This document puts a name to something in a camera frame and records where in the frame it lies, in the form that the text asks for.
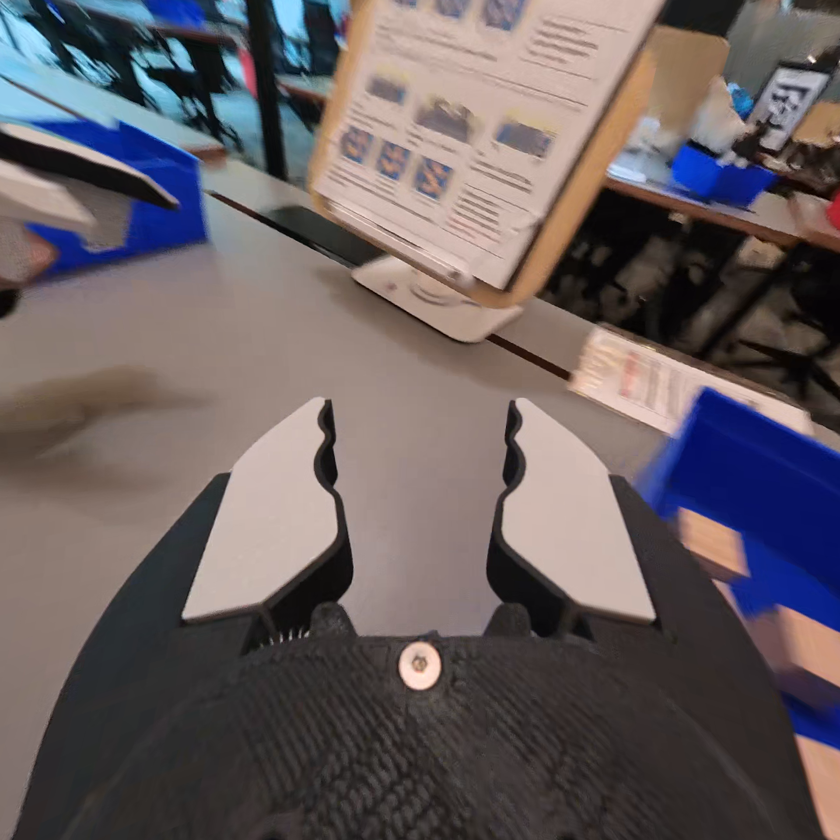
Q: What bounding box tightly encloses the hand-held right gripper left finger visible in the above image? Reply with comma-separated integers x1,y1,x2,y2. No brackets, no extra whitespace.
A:
181,397,354,647

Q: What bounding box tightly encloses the instruction board on stand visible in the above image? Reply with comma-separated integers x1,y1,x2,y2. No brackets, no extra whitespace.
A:
308,0,664,343

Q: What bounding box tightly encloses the black-framed sign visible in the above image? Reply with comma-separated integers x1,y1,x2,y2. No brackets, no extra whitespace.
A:
755,62,831,155

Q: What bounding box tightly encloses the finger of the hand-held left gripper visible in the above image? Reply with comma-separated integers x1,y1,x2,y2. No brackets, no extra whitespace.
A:
0,161,130,253
0,121,181,212

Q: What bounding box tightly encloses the wooden book stand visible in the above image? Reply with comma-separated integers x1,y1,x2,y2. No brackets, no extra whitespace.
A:
646,26,732,126

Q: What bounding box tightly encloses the person's left hand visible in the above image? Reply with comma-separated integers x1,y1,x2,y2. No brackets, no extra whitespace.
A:
0,220,60,287

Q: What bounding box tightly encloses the black table cable flap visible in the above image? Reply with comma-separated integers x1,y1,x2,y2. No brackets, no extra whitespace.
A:
262,205,385,269

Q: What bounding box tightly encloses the printed instruction poster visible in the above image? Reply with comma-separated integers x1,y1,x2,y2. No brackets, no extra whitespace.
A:
314,0,664,290

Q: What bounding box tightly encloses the blue plastic bin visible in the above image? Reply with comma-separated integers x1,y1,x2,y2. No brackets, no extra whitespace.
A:
671,144,778,206
640,387,840,752
26,118,210,280

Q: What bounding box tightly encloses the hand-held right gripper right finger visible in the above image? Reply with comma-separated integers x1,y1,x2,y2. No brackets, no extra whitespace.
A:
486,397,657,641

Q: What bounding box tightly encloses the wooden-top background table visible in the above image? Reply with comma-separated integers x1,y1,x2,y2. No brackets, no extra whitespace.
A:
59,0,240,67
604,174,840,253
276,72,332,109

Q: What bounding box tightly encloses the black steel column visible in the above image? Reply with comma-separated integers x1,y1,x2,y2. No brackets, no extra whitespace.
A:
246,0,290,181

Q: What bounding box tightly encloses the laminated instruction sheet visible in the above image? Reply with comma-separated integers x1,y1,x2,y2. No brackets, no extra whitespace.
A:
567,327,815,437

